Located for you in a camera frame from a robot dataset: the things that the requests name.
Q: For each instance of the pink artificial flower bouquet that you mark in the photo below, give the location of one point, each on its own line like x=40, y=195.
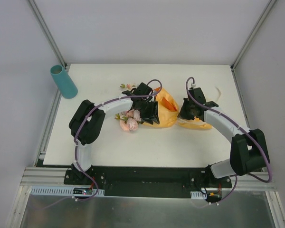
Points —
x=129, y=120

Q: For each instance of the right aluminium frame post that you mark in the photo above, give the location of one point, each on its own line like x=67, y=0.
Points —
x=256, y=28

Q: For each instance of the left white cable duct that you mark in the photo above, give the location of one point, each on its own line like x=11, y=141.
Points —
x=66, y=191

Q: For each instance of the right white cable duct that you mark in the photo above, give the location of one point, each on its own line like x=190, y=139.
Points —
x=197, y=195

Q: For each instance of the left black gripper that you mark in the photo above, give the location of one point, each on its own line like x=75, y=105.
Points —
x=151, y=112

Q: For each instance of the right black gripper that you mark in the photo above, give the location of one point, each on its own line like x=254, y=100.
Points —
x=186, y=111

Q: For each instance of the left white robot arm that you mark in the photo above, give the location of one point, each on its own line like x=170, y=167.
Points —
x=87, y=122

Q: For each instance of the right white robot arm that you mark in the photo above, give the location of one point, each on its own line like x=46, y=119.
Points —
x=248, y=150

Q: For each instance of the white cable duct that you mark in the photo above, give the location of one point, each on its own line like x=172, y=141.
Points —
x=66, y=191
x=197, y=195

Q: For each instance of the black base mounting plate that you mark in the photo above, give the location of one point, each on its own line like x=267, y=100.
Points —
x=151, y=182

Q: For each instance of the orange wrapping paper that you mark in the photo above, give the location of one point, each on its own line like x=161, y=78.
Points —
x=168, y=111

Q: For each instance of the teal cylindrical vase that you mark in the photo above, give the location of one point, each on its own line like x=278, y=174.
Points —
x=64, y=82

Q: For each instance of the aluminium front rail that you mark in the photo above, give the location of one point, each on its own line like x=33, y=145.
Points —
x=41, y=176

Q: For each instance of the cream ribbon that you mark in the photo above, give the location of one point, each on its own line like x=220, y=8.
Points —
x=218, y=92

